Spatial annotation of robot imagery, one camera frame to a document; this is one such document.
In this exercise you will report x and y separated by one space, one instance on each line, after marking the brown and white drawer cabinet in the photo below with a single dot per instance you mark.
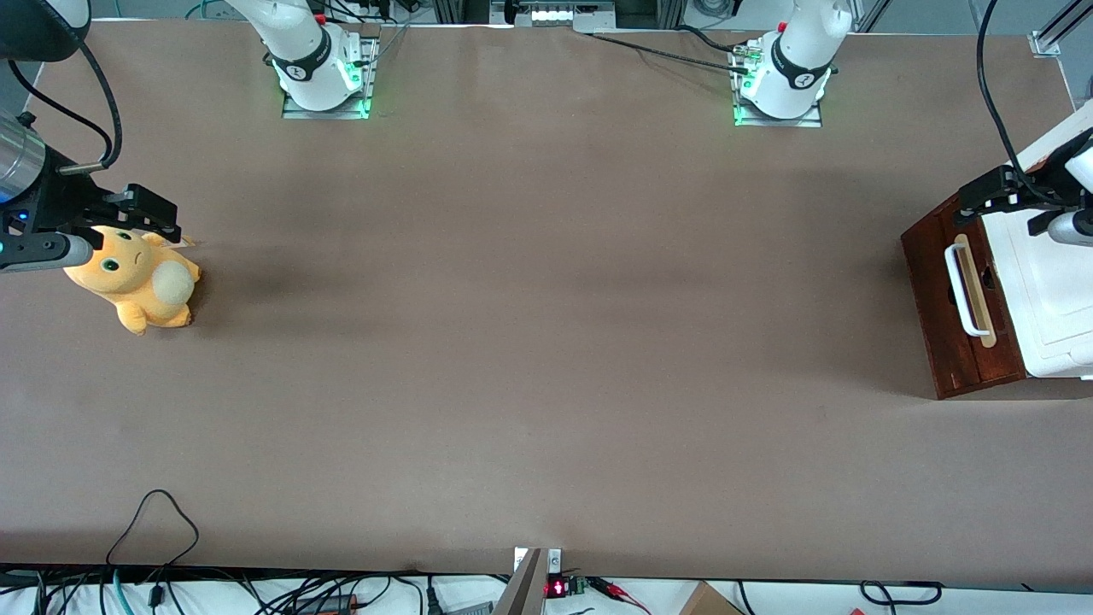
1050 299

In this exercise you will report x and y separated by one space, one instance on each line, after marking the red clip leads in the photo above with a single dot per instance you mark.
619 591

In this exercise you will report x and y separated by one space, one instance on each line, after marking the tan wooden strip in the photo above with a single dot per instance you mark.
984 320

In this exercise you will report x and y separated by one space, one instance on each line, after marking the aluminium camera post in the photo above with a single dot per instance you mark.
523 589

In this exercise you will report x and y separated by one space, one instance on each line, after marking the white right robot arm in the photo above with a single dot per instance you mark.
307 51

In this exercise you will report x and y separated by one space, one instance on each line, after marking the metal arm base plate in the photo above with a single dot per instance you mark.
811 120
295 111

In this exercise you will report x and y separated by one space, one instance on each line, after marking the orange plush toy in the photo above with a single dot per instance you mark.
128 290

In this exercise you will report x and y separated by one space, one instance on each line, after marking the red display circuit board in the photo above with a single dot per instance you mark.
564 588

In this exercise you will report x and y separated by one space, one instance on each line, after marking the white power strip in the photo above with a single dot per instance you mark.
555 15

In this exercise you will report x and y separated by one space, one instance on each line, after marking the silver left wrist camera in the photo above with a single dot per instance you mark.
1074 229

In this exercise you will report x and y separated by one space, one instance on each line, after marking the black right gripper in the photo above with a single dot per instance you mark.
58 198

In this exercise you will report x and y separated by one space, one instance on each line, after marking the dark brown wooden drawer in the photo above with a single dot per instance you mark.
931 325

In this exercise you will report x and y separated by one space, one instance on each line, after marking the aluminium corner bracket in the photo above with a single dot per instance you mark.
1043 44

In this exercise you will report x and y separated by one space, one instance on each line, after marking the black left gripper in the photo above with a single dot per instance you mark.
1001 187

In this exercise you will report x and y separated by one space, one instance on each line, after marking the brown cardboard box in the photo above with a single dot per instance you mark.
709 600

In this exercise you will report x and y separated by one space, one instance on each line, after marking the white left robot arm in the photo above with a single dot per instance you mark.
794 64

